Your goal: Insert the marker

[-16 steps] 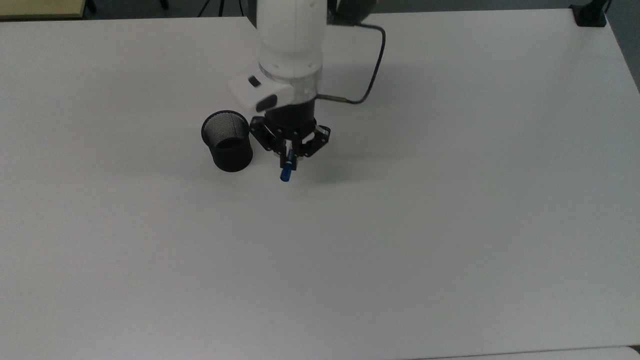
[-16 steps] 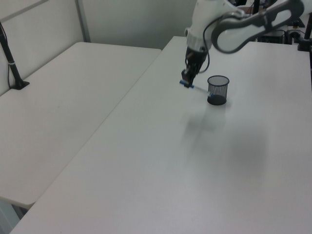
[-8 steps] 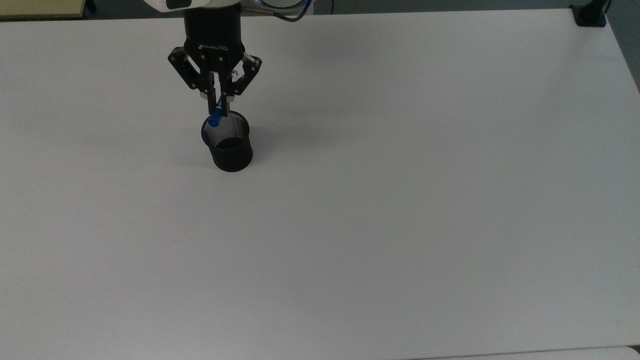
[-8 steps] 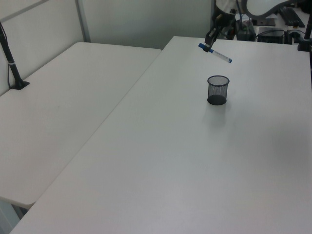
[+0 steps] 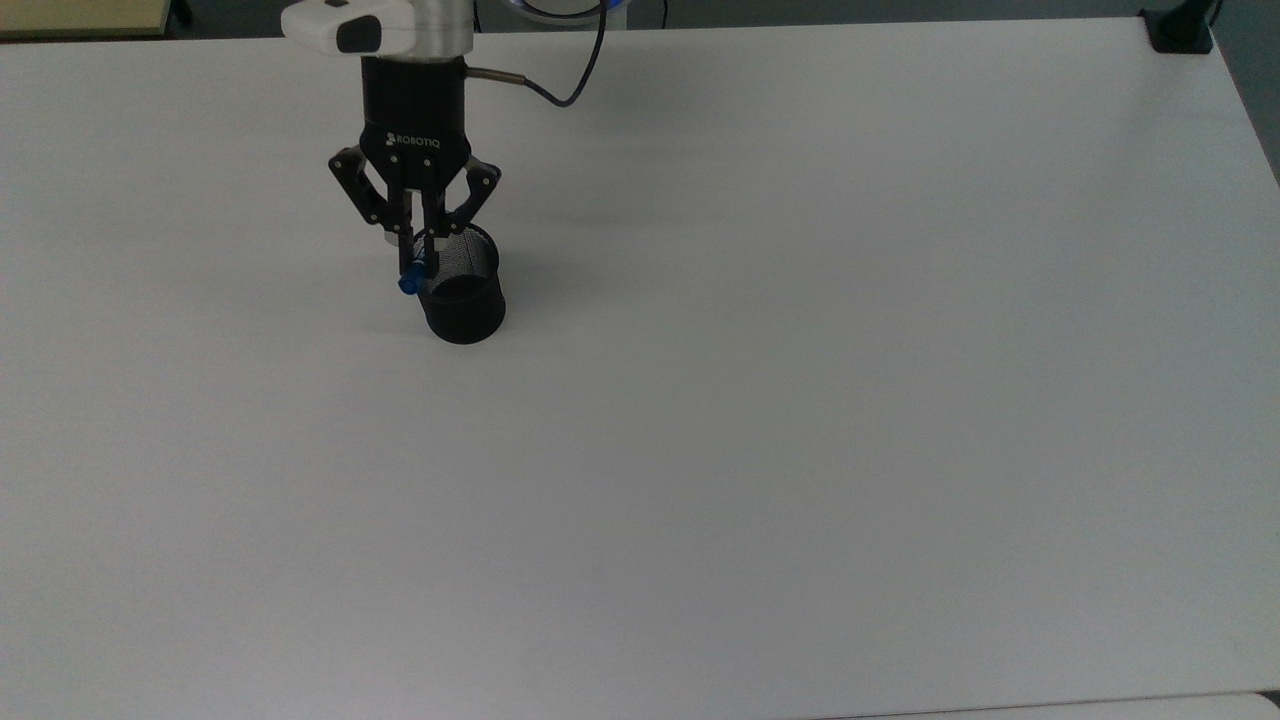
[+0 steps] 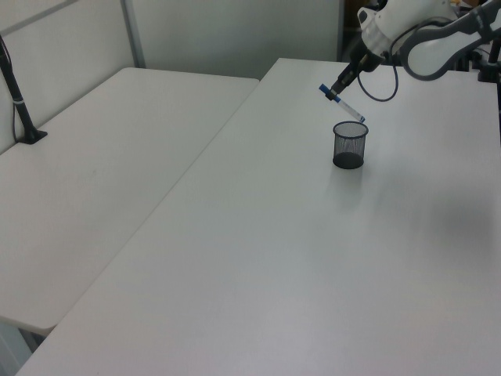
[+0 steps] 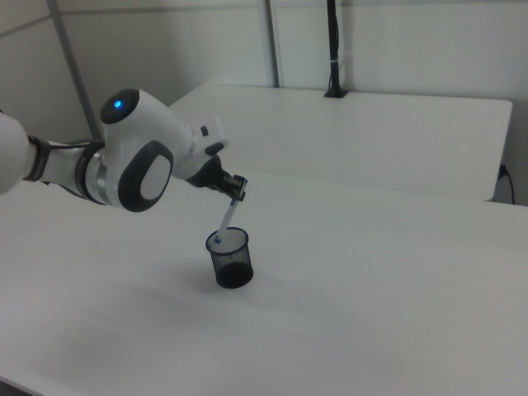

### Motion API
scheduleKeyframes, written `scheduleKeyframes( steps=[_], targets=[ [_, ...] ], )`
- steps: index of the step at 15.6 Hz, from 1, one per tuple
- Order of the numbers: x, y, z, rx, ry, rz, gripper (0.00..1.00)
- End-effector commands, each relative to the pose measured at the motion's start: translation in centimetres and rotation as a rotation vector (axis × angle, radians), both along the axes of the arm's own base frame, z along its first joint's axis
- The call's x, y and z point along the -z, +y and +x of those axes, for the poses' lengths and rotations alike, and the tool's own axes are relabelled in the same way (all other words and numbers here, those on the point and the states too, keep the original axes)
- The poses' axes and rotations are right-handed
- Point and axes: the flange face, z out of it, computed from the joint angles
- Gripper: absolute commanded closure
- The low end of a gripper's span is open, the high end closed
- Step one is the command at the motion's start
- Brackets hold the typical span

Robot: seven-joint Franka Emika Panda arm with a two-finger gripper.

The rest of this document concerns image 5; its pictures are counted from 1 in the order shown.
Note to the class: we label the black mesh pen cup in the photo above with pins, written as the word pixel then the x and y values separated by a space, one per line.
pixel 465 315

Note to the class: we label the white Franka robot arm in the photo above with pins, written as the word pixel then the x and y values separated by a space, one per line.
pixel 440 25

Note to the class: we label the white marker with blue cap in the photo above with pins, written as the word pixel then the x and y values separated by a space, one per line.
pixel 408 285

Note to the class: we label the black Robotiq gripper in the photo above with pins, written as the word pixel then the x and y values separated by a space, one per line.
pixel 415 110

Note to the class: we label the beige wooden board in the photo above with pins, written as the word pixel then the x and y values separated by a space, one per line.
pixel 80 15

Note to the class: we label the black camera mount pole clamp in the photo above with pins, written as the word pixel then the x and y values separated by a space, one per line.
pixel 1180 35

